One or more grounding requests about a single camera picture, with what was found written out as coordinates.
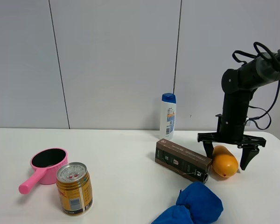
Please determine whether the blue cloth pouch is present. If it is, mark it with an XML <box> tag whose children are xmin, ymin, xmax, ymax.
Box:
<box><xmin>153</xmin><ymin>182</ymin><xmax>224</xmax><ymax>224</ymax></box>

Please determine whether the gold drink can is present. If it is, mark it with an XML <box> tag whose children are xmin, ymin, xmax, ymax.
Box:
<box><xmin>56</xmin><ymin>162</ymin><xmax>93</xmax><ymax>216</ymax></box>

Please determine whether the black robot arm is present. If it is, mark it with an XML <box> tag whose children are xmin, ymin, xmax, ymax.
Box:
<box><xmin>197</xmin><ymin>42</ymin><xmax>280</xmax><ymax>170</ymax></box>

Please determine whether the brown cardboard box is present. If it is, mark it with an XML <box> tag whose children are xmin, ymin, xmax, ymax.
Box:
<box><xmin>155</xmin><ymin>139</ymin><xmax>212</xmax><ymax>183</ymax></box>

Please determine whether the pink toy saucepan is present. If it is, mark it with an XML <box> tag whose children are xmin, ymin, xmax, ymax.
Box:
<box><xmin>18</xmin><ymin>148</ymin><xmax>68</xmax><ymax>194</ymax></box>

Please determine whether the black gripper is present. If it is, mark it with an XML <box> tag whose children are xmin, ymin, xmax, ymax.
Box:
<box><xmin>197</xmin><ymin>114</ymin><xmax>266</xmax><ymax>170</ymax></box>

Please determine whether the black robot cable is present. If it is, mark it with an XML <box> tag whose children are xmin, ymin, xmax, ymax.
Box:
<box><xmin>231</xmin><ymin>42</ymin><xmax>280</xmax><ymax>131</ymax></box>

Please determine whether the orange mango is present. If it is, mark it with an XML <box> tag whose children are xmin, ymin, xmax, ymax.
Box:
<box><xmin>212</xmin><ymin>146</ymin><xmax>238</xmax><ymax>178</ymax></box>

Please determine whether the white shampoo bottle blue cap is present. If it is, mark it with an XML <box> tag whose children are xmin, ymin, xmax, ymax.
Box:
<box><xmin>159</xmin><ymin>93</ymin><xmax>176</xmax><ymax>140</ymax></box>

